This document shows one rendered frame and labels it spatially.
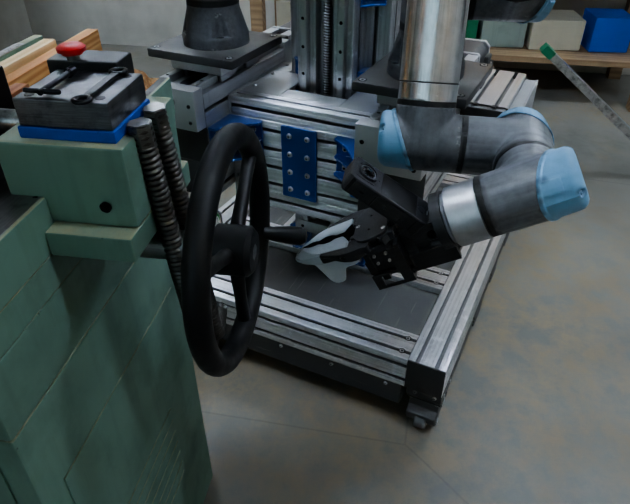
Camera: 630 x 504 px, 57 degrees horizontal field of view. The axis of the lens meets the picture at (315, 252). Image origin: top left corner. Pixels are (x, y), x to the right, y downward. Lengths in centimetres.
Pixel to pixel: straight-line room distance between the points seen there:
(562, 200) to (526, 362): 112
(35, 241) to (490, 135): 53
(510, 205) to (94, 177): 44
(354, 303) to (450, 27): 92
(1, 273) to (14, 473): 23
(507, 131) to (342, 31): 64
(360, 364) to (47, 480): 88
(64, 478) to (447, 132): 62
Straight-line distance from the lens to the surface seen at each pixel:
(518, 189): 68
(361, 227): 74
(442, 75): 75
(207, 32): 136
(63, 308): 71
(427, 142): 75
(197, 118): 129
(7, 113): 72
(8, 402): 66
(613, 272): 221
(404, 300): 155
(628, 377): 183
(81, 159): 61
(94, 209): 64
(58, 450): 76
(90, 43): 107
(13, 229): 62
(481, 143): 75
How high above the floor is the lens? 120
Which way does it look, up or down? 36 degrees down
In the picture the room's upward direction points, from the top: straight up
